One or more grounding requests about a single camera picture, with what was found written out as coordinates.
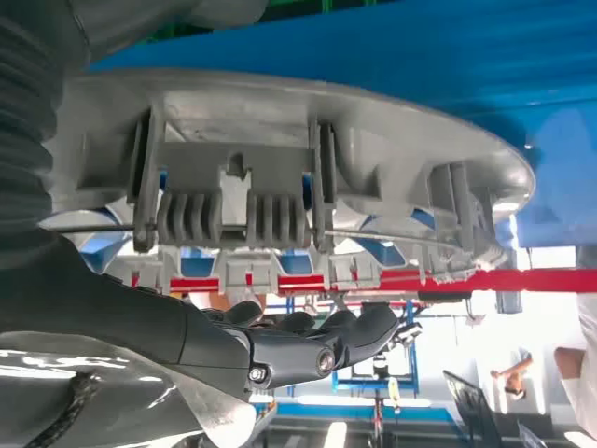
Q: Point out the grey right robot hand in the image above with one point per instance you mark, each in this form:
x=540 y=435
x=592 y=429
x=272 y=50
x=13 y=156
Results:
x=116 y=315

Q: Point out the clear plastic wrap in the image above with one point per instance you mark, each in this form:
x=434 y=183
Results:
x=140 y=408

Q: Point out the black flat screen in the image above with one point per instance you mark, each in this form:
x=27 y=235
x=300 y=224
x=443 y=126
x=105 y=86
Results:
x=471 y=408

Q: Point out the red metal bar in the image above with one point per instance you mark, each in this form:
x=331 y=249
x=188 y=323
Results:
x=513 y=280

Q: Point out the person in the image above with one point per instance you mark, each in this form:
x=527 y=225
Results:
x=589 y=371

